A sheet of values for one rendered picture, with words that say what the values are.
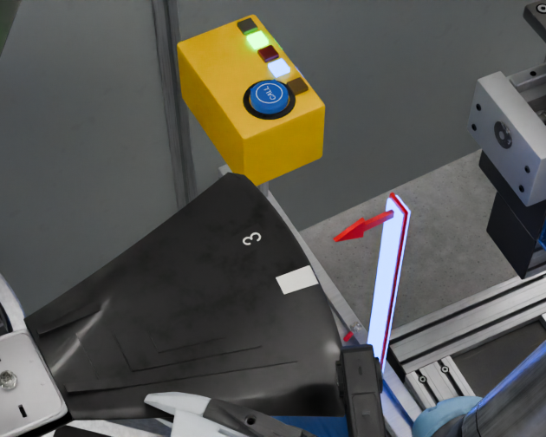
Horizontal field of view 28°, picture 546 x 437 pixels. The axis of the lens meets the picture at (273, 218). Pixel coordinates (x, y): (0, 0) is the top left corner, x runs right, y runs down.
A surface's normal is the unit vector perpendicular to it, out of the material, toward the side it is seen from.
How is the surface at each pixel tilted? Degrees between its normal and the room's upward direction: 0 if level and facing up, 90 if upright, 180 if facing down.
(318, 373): 23
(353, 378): 7
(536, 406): 69
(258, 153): 90
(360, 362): 7
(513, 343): 0
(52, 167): 90
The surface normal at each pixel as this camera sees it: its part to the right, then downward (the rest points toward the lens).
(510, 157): -0.90, 0.35
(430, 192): 0.00, -0.58
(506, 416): -0.89, -0.02
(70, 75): 0.48, 0.71
